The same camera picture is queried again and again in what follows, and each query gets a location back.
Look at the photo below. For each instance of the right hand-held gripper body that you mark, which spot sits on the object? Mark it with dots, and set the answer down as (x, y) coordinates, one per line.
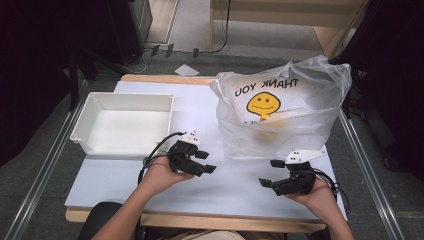
(300, 181)

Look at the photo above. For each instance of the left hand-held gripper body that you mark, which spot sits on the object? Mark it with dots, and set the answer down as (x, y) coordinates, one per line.
(180, 155)

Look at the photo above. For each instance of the clear smiley plastic bag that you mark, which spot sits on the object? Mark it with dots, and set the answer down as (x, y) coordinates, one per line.
(300, 133)

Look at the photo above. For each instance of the person's right hand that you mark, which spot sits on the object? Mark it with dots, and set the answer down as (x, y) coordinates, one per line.
(320, 200)

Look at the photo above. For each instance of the person's left hand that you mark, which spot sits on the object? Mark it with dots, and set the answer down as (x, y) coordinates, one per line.
(160, 176)

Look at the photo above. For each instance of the wooden table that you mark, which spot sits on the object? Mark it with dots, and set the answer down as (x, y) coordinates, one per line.
(216, 221)

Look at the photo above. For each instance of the white plastic bin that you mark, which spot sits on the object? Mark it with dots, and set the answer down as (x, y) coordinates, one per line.
(126, 130)

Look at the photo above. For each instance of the person's beige clothing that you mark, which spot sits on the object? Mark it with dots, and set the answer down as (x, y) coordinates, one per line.
(206, 235)

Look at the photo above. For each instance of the white paper sheet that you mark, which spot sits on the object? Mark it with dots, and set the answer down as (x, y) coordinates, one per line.
(186, 70)

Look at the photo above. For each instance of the black stool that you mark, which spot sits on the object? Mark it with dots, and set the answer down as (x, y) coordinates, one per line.
(100, 216)

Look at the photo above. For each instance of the black metal stand leg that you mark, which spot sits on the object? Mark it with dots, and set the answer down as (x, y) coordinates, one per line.
(74, 83)

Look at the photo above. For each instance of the black cabinet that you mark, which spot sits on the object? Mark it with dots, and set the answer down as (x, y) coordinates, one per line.
(130, 30)

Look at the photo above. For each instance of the light wooden shelf unit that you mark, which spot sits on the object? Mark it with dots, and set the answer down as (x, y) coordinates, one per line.
(273, 13)

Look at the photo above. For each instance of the metal floor rail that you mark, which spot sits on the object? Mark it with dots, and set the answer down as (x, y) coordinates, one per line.
(370, 173)
(43, 166)

